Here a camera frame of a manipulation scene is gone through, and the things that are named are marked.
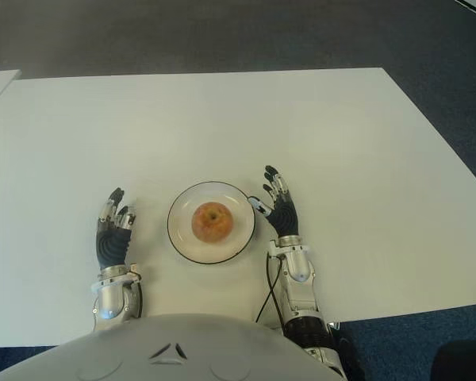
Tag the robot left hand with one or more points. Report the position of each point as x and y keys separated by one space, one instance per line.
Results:
x=113 y=246

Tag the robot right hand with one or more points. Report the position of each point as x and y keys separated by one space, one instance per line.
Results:
x=285 y=218

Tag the red yellow apple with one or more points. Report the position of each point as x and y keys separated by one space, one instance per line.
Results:
x=212 y=221

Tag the robot left arm silver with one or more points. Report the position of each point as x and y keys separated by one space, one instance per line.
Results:
x=115 y=297

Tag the robot right arm silver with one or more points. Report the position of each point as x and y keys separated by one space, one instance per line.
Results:
x=301 y=285

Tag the white plate black rim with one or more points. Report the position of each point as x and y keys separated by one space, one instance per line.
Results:
x=182 y=234

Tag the grey robot torso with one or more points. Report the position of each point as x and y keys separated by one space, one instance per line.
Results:
x=162 y=349

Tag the black bulky object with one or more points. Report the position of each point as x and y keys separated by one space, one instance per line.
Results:
x=464 y=363

